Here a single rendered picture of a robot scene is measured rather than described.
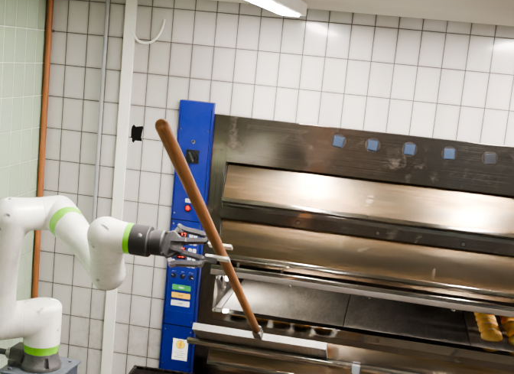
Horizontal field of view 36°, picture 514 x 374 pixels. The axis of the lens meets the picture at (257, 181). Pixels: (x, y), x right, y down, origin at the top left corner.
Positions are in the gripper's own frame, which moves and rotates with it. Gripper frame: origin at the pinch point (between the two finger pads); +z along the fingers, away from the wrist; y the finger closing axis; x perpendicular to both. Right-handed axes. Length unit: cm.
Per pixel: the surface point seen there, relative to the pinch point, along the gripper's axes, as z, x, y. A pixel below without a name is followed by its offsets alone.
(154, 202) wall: -63, -121, -57
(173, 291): -49, -140, -22
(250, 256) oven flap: -14, -130, -41
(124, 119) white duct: -79, -100, -88
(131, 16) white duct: -80, -75, -127
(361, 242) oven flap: 35, -127, -54
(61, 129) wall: -110, -105, -81
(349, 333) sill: 34, -148, -17
